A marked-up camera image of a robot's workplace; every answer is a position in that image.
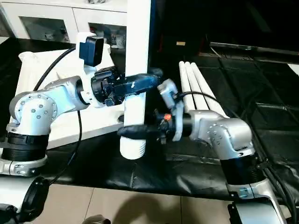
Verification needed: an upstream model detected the white plastic table top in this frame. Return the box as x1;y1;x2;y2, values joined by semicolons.
18;44;128;151

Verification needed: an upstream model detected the white plastic table leg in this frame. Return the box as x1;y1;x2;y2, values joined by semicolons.
185;62;212;115
179;62;198;113
119;0;152;160
190;62;230;119

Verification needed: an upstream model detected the white glass-door cabinet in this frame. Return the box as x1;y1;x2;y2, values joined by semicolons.
0;0;129;49

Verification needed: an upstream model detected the black work mat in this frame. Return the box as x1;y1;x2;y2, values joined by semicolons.
0;37;299;199

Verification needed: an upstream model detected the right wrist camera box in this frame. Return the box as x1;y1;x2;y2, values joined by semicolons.
157;78;180;112

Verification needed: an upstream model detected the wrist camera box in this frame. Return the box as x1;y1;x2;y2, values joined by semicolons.
75;32;106;68
157;78;180;112

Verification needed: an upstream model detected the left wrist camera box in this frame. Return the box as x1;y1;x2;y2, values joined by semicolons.
75;32;106;68

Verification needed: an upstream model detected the dark long rail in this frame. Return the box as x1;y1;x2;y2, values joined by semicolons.
210;42;299;57

